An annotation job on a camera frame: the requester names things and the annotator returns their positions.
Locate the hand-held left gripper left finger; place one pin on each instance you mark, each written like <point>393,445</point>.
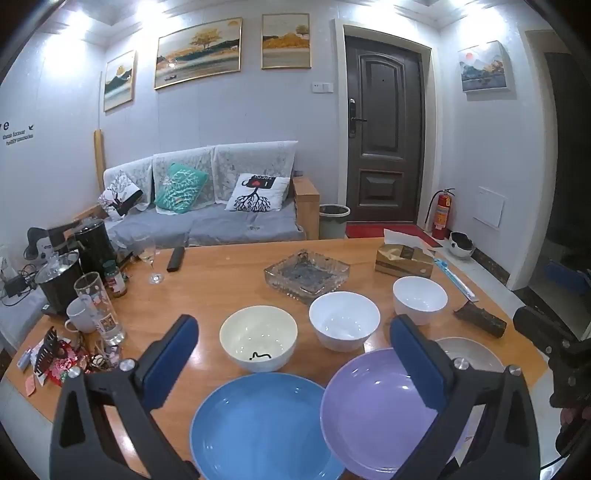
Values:
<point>171,360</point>

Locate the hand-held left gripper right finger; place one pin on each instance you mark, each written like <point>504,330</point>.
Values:
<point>415,364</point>

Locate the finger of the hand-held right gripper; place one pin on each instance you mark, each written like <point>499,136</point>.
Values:
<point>540,325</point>

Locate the grey plate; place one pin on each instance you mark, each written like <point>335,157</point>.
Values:
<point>480,353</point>

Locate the small white bowl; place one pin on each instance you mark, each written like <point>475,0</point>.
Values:
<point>420,297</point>

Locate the purple plate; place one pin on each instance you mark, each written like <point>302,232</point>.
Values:
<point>369,415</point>

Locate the large white bowl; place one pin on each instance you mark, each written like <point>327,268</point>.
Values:
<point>344,318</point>

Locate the cream bowl with black mark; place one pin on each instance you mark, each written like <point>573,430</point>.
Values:
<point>258,332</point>

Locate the blue plate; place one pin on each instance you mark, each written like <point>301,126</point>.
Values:
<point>258,429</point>

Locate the blue cloth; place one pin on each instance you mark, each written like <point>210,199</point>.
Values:
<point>568,277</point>

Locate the dark bark-like block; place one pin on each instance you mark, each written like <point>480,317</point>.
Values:
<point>480,319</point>

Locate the tall printed drinking glass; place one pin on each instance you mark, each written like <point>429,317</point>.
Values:
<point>99,304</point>

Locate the pile of red snack wrappers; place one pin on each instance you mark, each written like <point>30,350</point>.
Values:
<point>78,364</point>

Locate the spice jar with green lid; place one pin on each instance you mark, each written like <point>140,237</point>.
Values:
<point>115,281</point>

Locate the blue toothbrush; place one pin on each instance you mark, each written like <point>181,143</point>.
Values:
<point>455,277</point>

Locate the black remote control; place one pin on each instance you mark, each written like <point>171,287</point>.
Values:
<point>175,259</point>

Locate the white mug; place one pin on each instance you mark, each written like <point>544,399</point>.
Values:
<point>79,317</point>

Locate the gold tissue box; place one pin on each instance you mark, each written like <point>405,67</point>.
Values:
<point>401,261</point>

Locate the wine glass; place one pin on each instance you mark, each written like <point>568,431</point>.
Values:
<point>147,251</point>

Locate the white and black helmet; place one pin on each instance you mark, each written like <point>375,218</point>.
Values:
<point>461,244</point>

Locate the black comb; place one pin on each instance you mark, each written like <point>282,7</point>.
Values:
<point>46,353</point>

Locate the black cooking pot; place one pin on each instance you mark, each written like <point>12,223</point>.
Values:
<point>57,286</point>

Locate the black kettle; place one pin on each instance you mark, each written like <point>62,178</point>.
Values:
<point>94,244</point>

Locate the glass ashtray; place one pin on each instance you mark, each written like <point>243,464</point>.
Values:
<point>304,277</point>

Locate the red door mat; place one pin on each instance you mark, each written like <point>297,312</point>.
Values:
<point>364,229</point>

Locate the red fire extinguisher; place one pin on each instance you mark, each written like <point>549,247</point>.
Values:
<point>444,214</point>

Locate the grey trash bin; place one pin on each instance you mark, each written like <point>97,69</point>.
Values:
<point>334,221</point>

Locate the teal leaf cushion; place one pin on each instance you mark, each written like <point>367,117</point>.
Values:
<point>180,189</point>

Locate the black power adapter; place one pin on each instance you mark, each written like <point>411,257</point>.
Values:
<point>16,286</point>

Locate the black countertop appliance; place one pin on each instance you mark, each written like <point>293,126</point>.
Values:
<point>55,233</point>

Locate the grey patterned cushion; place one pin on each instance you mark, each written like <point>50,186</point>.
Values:
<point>117,194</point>

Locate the white tree print cushion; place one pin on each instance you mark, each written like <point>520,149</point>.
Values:
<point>256,194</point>

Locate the rolled tan mat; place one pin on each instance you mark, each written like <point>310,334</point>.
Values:
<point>99,157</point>

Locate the white lace sofa cover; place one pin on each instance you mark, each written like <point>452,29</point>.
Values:
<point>258,157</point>

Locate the dark brown door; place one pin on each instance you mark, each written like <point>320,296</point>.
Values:
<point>383,138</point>

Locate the frameless mountain sunset canvas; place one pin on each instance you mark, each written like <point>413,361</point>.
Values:
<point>485,67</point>

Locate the wide golden tree painting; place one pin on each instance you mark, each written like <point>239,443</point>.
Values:
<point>198,53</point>

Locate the small golden tree painting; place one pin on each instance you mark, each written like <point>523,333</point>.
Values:
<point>285,41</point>

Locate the white wall panel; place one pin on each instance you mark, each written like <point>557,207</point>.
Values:
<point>490,206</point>

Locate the grey wooden-frame sofa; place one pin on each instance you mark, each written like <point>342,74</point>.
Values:
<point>240,226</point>

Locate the mountain painting gold frame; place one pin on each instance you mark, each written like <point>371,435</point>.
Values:
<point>119,81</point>

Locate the white light switch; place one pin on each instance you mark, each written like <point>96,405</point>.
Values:
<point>322,87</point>

